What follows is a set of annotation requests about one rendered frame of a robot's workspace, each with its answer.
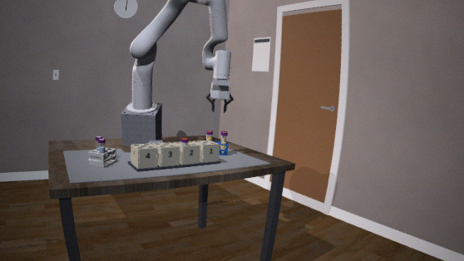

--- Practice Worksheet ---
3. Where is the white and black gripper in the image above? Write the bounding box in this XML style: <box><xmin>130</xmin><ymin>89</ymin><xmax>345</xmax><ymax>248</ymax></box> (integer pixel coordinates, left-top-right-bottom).
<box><xmin>206</xmin><ymin>85</ymin><xmax>234</xmax><ymax>113</ymax></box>

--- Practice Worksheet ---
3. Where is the grey bench mat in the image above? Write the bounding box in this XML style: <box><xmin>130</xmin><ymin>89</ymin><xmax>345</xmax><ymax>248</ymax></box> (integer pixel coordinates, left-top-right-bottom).
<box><xmin>63</xmin><ymin>148</ymin><xmax>271</xmax><ymax>184</ymax></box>

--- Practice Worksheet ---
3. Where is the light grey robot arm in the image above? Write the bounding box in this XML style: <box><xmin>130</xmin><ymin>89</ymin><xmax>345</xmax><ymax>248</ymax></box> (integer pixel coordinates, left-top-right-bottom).
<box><xmin>126</xmin><ymin>0</ymin><xmax>231</xmax><ymax>114</ymax></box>

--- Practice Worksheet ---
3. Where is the white tube rack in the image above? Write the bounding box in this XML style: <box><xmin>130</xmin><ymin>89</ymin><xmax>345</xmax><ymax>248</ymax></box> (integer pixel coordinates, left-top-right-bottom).
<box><xmin>88</xmin><ymin>147</ymin><xmax>116</xmax><ymax>168</ymax></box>

